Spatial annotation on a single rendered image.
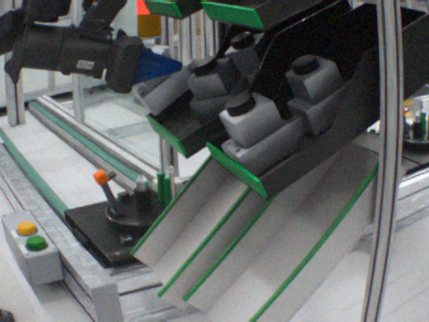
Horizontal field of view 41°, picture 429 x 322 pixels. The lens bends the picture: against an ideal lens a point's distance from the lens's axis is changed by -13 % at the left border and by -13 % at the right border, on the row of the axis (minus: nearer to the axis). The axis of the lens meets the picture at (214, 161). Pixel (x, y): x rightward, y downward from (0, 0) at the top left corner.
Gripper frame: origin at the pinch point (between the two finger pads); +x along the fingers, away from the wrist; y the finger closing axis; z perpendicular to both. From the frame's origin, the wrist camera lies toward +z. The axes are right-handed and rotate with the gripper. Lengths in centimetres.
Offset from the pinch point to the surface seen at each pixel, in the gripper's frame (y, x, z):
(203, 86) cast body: -5.1, 5.7, -1.5
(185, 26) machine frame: 111, 45, 0
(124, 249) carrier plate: 14.5, 7.0, -31.7
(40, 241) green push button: 21.8, -6.4, -35.5
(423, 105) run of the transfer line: 76, 120, -4
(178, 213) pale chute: 3.5, 9.9, -20.3
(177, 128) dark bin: 0.0, 5.7, -8.0
